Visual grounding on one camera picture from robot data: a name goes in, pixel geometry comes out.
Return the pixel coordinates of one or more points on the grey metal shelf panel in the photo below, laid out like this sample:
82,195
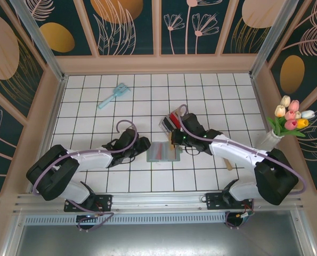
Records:
158,240

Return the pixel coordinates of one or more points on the aluminium mounting rail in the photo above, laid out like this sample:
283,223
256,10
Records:
158,200

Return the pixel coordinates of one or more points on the aluminium corner post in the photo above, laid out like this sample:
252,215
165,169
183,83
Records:
41,40
271,40

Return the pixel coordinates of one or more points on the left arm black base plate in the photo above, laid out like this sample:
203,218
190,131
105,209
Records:
106,200

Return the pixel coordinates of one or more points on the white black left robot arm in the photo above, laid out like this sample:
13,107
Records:
94,158

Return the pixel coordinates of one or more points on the green card holder wallet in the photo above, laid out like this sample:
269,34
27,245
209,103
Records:
176,156

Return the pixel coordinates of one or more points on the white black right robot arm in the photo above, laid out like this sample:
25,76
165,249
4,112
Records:
235,152

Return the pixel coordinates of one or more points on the beige credit card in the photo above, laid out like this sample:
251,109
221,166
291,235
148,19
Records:
171,148

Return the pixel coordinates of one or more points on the aluminium side rail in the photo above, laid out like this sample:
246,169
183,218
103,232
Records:
55,106
261,106

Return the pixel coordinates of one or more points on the red card stack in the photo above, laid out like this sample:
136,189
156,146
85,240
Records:
174,120

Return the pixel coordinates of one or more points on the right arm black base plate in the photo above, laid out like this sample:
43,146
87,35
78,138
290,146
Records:
212,200

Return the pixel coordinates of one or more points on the beige card stack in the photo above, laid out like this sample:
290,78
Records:
177,112

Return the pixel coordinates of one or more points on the light blue toy rake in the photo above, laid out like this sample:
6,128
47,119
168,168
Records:
120,90

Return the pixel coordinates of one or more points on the black card stack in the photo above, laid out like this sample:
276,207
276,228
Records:
168,124

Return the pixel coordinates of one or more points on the artificial tulip bouquet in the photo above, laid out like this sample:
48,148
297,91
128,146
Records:
290,115

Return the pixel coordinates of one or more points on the white ribbed vase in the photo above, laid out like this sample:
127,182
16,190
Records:
270,140

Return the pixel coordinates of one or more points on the clear acrylic card box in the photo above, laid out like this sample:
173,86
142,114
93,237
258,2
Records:
162,125

